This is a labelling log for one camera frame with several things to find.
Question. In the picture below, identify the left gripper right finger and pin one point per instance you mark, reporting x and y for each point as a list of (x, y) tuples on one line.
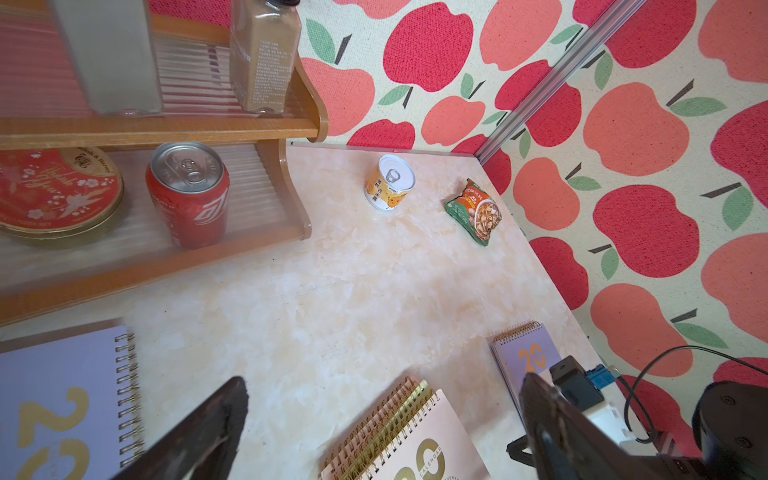
[(566, 445)]

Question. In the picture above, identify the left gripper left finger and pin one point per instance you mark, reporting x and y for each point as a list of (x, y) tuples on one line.
[(204, 445)]

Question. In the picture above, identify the purple calendar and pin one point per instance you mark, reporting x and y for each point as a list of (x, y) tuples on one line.
[(526, 348), (70, 403)]

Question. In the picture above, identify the pink calendar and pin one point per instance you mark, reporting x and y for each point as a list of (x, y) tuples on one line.
[(434, 445), (345, 449)]

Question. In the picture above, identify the green calendar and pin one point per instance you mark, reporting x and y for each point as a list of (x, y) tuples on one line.
[(378, 445)]

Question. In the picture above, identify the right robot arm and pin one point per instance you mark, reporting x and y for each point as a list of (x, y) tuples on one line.
[(730, 429)]

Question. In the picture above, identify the wooden tiered shelf rack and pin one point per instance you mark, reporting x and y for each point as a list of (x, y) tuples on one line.
[(42, 108)]

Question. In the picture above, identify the green orange snack packet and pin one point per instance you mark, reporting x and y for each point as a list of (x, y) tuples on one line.
[(475, 211)]

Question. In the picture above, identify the red soda can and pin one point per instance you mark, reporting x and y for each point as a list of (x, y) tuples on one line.
[(189, 186)]

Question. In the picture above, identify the flat red tin can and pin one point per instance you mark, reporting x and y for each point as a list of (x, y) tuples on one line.
[(61, 198)]

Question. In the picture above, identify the white yellow food can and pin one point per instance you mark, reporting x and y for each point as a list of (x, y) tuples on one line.
[(390, 181)]

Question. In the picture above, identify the left glass spice jar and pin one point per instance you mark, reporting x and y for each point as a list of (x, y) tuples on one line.
[(110, 46)]

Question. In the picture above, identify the glass spice jar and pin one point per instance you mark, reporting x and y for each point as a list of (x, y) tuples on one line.
[(110, 46), (264, 39)]

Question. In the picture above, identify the right glass spice jar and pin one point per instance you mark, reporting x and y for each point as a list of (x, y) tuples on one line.
[(264, 39)]

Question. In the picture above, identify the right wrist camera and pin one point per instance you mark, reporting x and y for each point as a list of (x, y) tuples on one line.
[(595, 394)]

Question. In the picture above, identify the right aluminium corner post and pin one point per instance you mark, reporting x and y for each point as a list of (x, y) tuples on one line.
[(584, 47)]

